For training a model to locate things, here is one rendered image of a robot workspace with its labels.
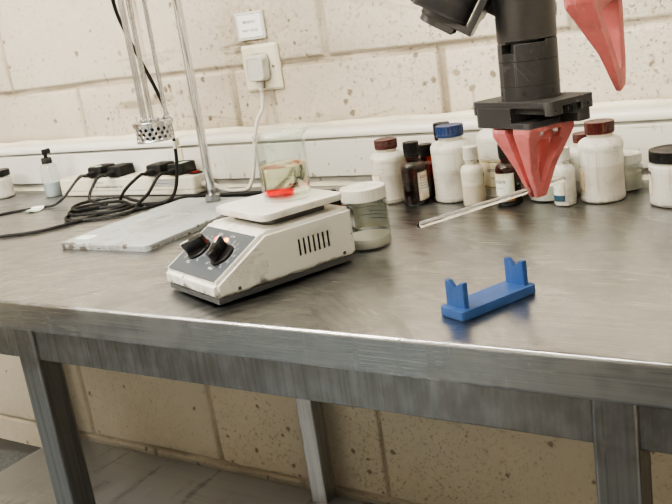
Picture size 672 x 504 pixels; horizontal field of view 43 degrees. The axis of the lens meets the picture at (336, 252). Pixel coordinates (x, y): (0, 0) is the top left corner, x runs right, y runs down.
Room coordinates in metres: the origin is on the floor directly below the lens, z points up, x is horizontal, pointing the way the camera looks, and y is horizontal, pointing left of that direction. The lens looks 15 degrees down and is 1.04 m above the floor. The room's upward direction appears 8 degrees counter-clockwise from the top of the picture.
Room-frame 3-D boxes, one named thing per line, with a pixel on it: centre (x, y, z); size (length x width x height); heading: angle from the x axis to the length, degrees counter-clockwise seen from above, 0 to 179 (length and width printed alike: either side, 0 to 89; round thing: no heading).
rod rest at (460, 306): (0.81, -0.14, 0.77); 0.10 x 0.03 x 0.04; 122
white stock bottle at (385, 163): (1.35, -0.10, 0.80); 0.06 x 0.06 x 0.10
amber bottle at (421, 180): (1.30, -0.14, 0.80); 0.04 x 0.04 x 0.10
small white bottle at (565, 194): (1.16, -0.33, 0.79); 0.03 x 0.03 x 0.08
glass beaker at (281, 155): (1.05, 0.05, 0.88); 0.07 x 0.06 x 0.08; 103
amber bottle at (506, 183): (1.21, -0.26, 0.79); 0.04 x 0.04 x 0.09
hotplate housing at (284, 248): (1.03, 0.08, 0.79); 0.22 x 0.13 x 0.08; 125
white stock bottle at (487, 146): (1.27, -0.27, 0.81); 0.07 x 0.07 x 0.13
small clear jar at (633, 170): (1.20, -0.42, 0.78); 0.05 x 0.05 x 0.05
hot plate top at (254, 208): (1.05, 0.06, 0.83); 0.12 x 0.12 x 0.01; 35
